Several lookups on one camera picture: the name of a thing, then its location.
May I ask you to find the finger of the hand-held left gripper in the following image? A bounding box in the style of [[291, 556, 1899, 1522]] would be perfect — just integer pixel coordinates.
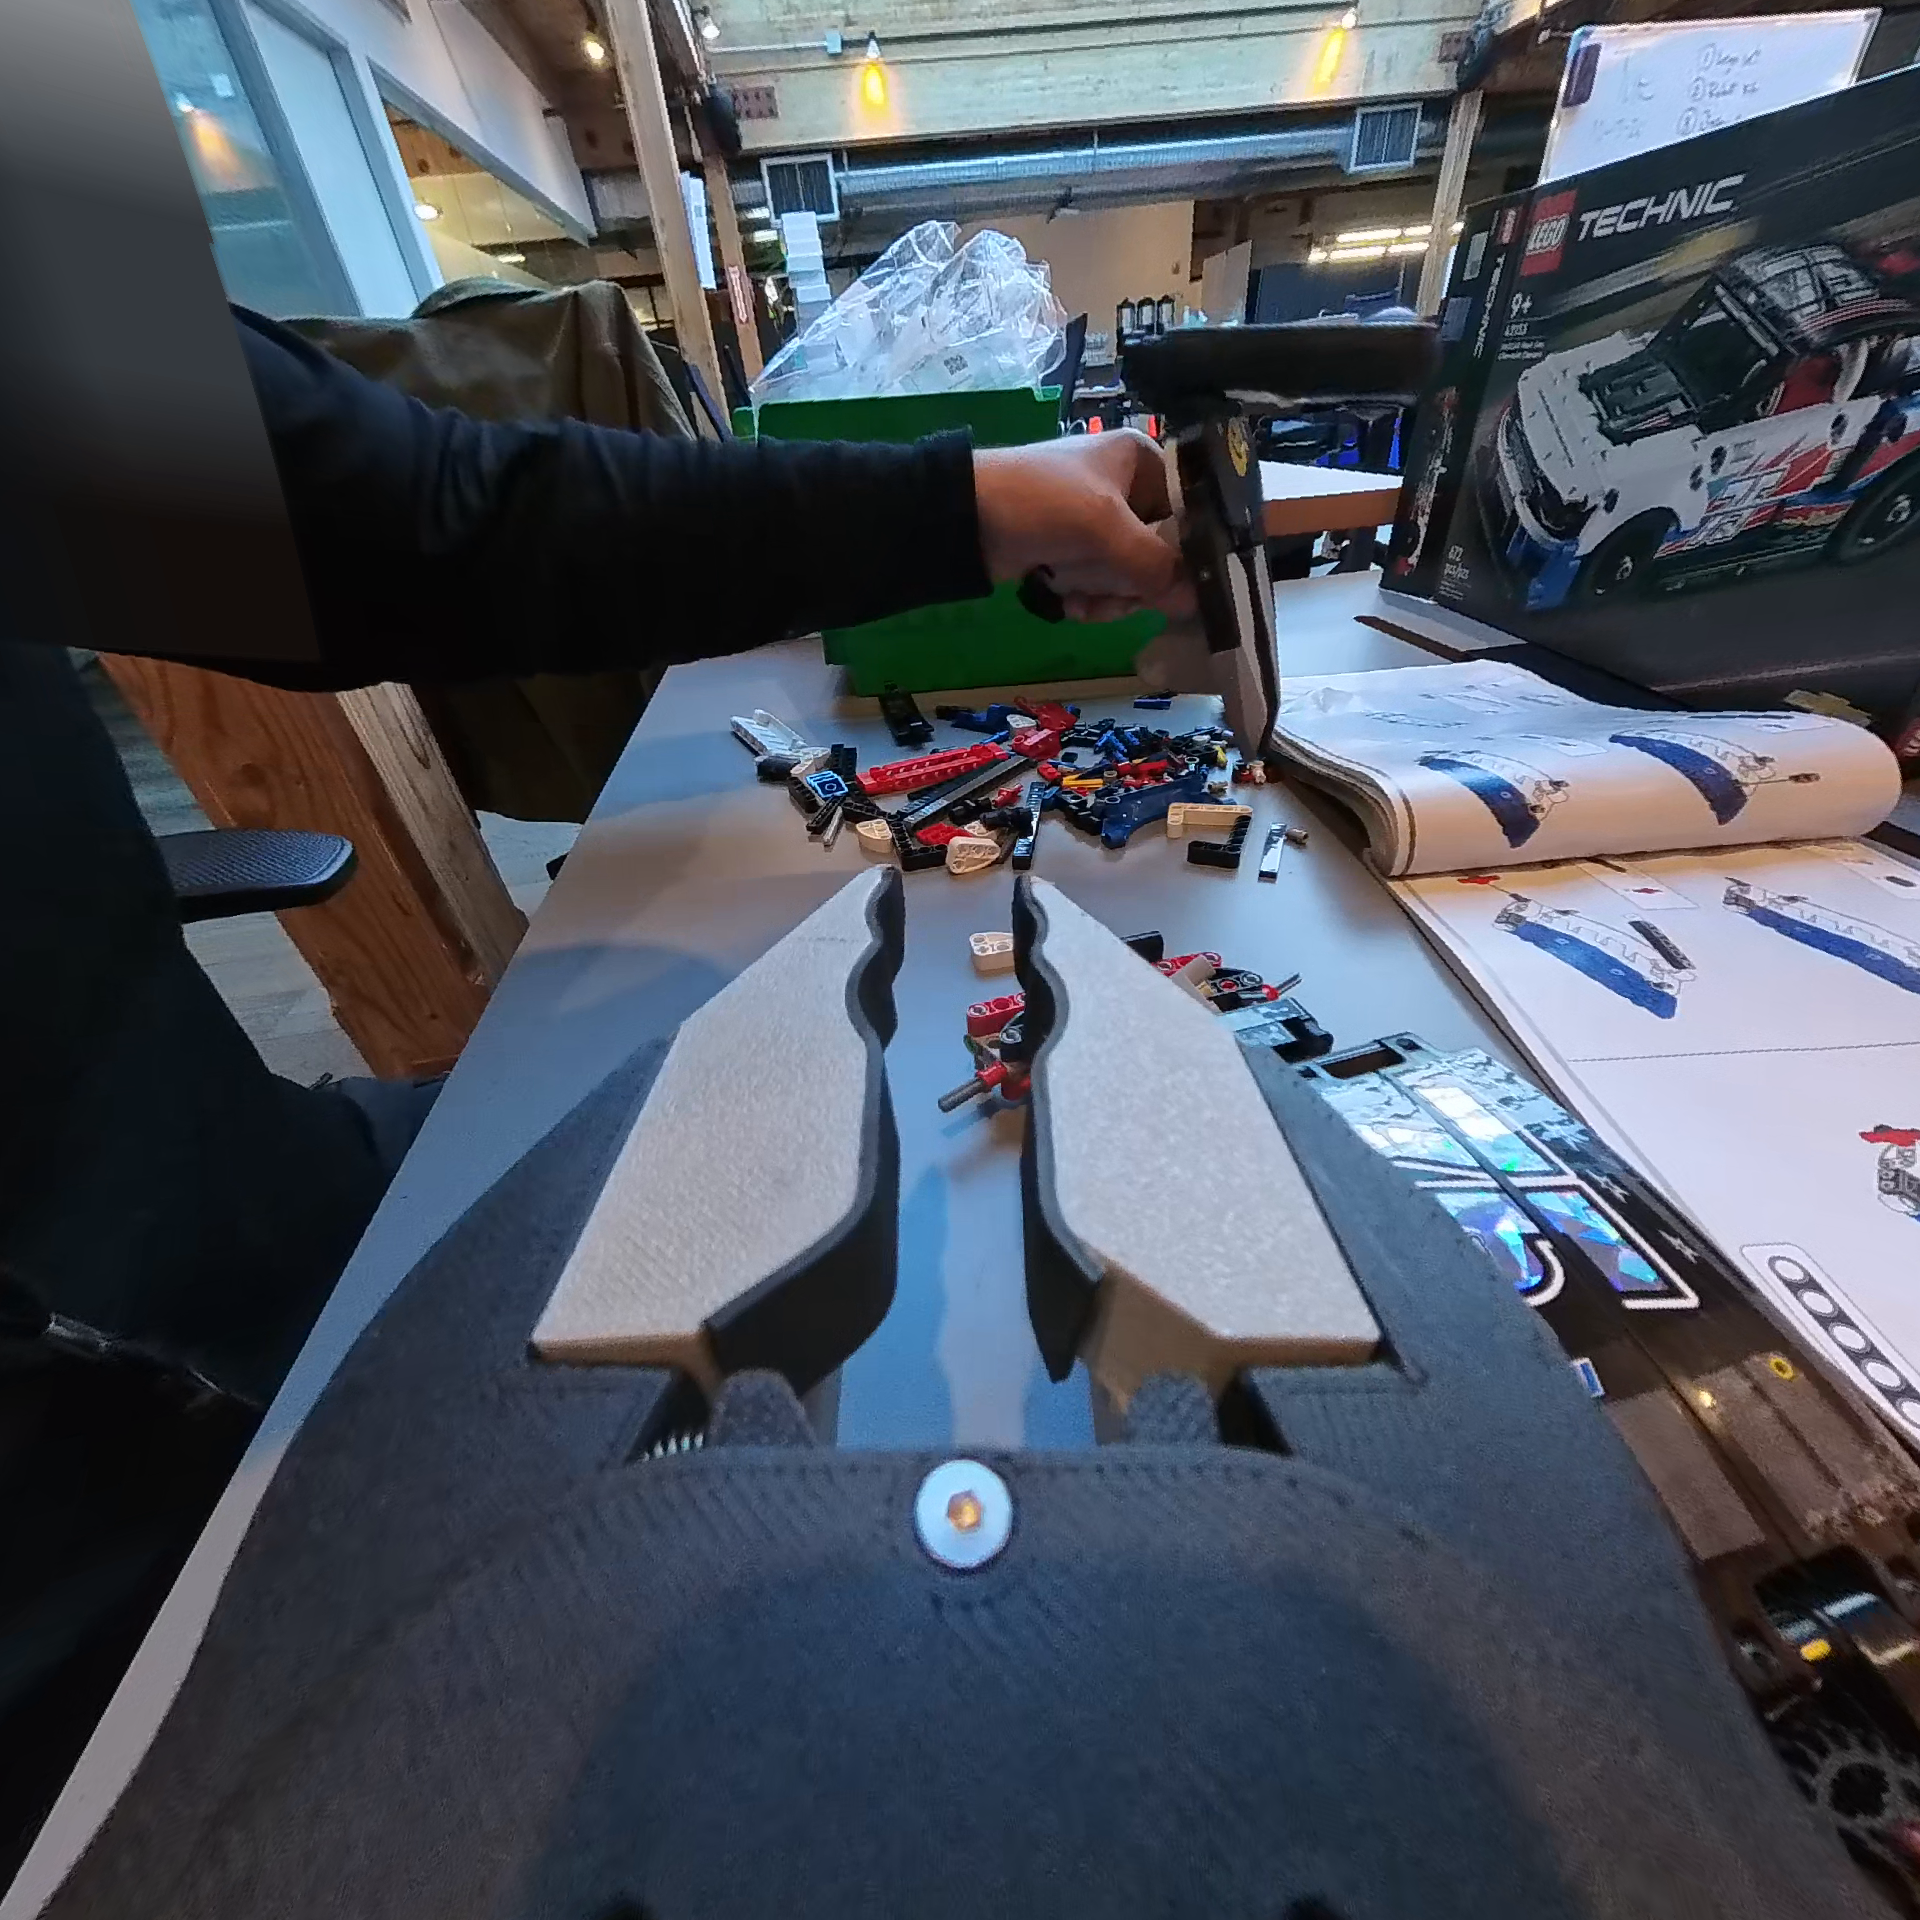
[[1137, 607, 1258, 748], [1217, 539, 1282, 758]]

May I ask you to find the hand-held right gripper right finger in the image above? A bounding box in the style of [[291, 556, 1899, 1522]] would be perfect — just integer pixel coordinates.
[[1014, 874, 1388, 1409]]

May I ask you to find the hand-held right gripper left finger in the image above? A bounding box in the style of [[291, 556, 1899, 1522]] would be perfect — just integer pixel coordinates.
[[527, 865, 905, 1394]]

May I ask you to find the pile of toy bricks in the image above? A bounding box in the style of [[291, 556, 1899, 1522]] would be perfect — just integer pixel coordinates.
[[730, 693, 1297, 879]]

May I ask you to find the person's left forearm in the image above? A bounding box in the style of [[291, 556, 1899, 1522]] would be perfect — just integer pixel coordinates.
[[230, 306, 994, 695]]

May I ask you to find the grey desk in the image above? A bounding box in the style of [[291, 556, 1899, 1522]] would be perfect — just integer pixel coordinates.
[[0, 570, 1920, 1920]]

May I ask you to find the wooden desk leg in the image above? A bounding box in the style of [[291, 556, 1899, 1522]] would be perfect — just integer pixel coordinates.
[[97, 651, 531, 1081]]

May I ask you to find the person's left hand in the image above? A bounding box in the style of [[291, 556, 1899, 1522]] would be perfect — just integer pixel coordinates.
[[971, 427, 1203, 623]]

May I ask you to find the green plastic bin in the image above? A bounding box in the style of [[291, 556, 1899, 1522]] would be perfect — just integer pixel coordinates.
[[755, 383, 1174, 701]]

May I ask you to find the toy brick car chassis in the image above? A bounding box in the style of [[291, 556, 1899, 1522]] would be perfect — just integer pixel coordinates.
[[938, 931, 1920, 1920]]

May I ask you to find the clear plastic bag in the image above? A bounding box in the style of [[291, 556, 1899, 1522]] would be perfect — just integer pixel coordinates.
[[750, 219, 1069, 406]]

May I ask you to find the toy car set box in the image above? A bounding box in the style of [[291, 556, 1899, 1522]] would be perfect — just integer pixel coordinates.
[[1380, 67, 1920, 722]]

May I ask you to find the building instruction booklet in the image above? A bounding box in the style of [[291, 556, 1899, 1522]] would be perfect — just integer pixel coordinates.
[[1271, 660, 1920, 1450]]

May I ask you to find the whiteboard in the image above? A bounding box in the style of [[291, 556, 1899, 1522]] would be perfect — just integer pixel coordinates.
[[1540, 6, 1887, 186]]

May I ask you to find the black office chair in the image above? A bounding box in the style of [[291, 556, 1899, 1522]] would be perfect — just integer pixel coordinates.
[[157, 829, 356, 923]]

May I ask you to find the person's dark clothing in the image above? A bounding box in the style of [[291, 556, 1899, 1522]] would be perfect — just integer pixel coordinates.
[[0, 644, 453, 1801]]

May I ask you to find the olive jacket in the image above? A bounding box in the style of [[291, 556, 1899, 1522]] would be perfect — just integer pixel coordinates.
[[285, 274, 695, 825]]

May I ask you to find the blue arched frame piece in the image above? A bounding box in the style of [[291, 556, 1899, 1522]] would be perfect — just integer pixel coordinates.
[[1049, 772, 1217, 852]]

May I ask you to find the wooden post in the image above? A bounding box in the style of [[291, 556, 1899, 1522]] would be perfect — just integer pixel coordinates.
[[604, 0, 770, 437], [1414, 87, 1489, 319]]

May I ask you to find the metal ventilation duct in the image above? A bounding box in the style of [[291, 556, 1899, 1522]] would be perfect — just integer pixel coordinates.
[[831, 123, 1361, 215]]

